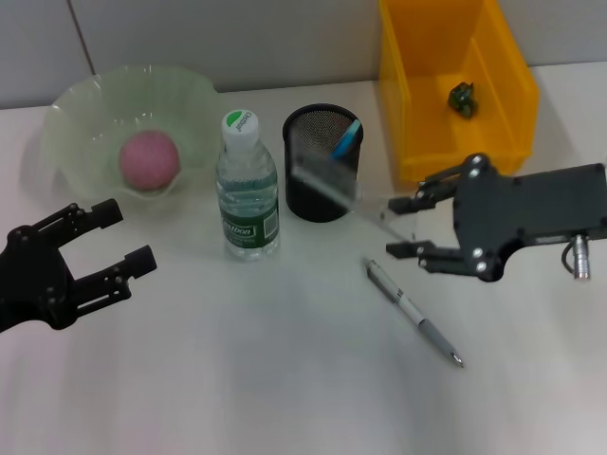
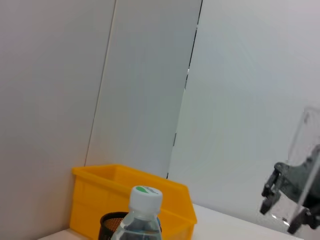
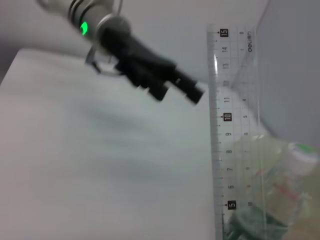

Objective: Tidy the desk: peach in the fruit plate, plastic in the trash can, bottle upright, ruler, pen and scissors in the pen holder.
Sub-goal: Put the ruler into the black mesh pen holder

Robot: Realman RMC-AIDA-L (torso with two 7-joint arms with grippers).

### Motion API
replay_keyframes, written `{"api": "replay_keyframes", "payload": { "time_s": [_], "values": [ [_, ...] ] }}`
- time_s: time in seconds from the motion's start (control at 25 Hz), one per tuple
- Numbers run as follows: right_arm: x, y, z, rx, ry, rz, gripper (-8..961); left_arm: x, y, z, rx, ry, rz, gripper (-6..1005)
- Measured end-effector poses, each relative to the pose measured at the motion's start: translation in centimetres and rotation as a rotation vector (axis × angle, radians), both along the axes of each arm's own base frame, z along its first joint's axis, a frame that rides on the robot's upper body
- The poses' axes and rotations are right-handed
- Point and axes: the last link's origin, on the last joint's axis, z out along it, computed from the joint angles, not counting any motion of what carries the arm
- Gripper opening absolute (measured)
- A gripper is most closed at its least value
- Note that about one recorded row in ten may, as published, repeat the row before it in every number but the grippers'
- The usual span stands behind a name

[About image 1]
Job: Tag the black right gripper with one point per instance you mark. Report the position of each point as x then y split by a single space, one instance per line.
521 208

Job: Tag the blue scissors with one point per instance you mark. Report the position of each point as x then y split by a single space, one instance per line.
348 140

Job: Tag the black mesh pen holder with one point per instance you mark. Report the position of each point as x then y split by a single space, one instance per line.
318 204

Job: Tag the pale green wavy bowl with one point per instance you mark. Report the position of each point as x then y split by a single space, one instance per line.
199 104

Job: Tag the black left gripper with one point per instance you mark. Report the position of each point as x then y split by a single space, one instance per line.
33 279

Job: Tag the yellow plastic storage bin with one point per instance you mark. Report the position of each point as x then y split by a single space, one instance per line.
427 57

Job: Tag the pink peach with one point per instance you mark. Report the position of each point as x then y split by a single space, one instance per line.
149 161

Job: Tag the clear green-label water bottle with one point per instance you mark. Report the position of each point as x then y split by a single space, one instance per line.
246 189

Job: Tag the grey white pen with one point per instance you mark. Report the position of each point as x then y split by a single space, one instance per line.
434 334

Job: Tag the transparent plastic ruler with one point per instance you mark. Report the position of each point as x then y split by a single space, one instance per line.
365 208

